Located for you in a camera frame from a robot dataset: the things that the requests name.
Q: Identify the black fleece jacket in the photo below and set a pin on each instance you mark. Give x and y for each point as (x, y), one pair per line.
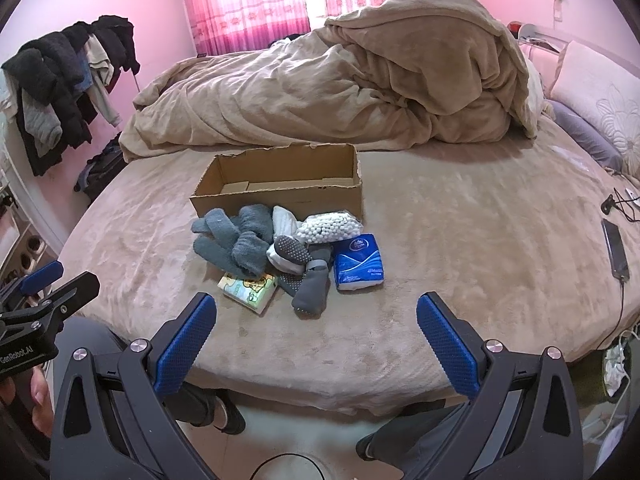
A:
(45, 70)

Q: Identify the dark grey dotted sock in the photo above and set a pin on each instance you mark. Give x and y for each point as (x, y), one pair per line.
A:
(290, 282)

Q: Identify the cardboard box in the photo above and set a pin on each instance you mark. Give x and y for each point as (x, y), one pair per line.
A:
(275, 205)

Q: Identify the dark sneaker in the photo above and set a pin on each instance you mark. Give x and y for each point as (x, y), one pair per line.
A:
(367, 447)
(227, 412)

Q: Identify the grey fluffy sock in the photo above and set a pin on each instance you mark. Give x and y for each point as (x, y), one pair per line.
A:
(212, 252)
(252, 250)
(215, 222)

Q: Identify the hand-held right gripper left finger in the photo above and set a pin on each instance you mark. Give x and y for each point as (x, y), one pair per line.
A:
(185, 345)

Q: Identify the person's right leg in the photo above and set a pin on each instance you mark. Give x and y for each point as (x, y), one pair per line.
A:
(420, 435)

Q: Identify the white wall socket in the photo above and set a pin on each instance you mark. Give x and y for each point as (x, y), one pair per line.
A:
(558, 7)

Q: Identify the grey pillow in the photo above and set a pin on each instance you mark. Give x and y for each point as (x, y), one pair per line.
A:
(580, 130)

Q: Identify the white shirt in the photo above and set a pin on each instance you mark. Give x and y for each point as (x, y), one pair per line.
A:
(102, 70)

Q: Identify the grey garment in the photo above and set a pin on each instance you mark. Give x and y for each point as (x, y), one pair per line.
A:
(42, 122)

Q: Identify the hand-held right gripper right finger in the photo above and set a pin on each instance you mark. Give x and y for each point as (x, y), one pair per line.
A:
(445, 345)

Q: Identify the white plastic bags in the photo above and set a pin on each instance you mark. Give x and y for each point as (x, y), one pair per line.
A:
(286, 220)

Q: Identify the bed with beige sheet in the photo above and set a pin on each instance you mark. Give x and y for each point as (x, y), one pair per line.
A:
(450, 260)

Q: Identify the black smartphone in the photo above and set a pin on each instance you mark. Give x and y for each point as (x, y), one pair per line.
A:
(615, 247)

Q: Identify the white shoe rack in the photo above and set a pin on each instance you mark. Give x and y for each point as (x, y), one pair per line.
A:
(25, 240)

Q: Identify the bag of cotton balls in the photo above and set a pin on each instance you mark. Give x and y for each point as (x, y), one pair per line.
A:
(327, 227)

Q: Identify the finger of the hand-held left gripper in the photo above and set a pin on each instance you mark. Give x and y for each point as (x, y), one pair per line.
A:
(75, 291)
(40, 276)

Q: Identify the dark suitcase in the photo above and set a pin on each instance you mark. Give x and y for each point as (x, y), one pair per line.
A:
(100, 170)

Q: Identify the white sock with dotted sole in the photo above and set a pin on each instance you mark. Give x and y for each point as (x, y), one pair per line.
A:
(287, 255)

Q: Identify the white embroidered pillow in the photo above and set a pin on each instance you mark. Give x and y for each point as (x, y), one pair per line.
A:
(600, 95)

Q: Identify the blue tissue pack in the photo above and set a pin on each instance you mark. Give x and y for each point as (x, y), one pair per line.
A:
(360, 262)

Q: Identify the person's left hand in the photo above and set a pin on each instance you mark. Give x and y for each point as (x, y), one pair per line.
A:
(42, 405)

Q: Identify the blue denim garment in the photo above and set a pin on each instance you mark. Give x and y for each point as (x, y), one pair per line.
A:
(85, 77)

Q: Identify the beige duvet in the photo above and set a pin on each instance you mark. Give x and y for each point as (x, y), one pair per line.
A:
(300, 100)

